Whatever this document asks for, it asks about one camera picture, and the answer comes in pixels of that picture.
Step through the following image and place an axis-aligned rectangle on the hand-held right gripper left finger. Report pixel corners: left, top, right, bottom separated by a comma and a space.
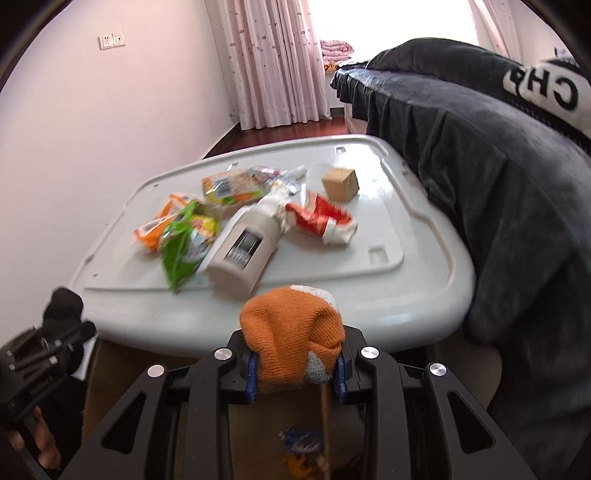
58, 329, 260, 480

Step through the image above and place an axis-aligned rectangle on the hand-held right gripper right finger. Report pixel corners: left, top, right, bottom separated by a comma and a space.
331, 325, 539, 480

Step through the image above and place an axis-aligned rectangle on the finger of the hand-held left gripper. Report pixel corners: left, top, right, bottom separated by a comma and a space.
54, 322, 98, 365
0, 327, 52, 371

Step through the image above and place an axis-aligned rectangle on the black cloth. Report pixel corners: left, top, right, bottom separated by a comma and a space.
42, 287, 85, 332

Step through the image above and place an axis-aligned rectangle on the orange white knitted sock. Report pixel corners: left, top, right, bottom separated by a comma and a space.
239, 285, 346, 395

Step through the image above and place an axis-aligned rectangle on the cardboard box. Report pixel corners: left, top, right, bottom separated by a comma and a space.
82, 339, 370, 480

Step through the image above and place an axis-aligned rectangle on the white spray bottle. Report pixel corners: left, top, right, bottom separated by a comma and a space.
206, 193, 290, 296

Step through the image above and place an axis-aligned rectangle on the orange snack packet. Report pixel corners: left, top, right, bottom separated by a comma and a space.
133, 193, 204, 253

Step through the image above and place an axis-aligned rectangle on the red white snack packet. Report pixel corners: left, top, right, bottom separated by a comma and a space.
284, 191, 359, 246

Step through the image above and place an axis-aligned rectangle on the yellow green snack packet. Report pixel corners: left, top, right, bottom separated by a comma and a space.
202, 168, 278, 206

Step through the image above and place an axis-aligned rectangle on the small wooden block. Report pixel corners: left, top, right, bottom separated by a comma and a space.
322, 167, 360, 203

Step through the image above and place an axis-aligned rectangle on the drink pouch with white cap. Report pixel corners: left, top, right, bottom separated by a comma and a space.
259, 165, 308, 198

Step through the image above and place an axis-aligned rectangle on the person's left hand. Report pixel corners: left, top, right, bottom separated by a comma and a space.
7, 405, 63, 469

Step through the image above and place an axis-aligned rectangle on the blue yellow packet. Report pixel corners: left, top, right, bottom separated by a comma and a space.
279, 427, 324, 478

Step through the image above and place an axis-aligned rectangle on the white plastic lid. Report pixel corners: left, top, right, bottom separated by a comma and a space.
69, 134, 477, 360

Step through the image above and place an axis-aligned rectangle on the dark grey blanket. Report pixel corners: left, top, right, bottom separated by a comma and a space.
329, 39, 591, 480

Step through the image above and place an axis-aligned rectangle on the pink patterned curtain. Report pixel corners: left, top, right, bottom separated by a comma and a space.
203, 0, 331, 131
468, 0, 528, 62

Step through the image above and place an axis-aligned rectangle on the folded pink blanket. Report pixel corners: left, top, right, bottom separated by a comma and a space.
320, 39, 354, 66

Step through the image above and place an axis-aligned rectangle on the black white lettered pillow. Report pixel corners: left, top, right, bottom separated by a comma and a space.
501, 48, 591, 152

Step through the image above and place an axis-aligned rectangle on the white bed frame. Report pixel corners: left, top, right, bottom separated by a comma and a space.
344, 102, 371, 136

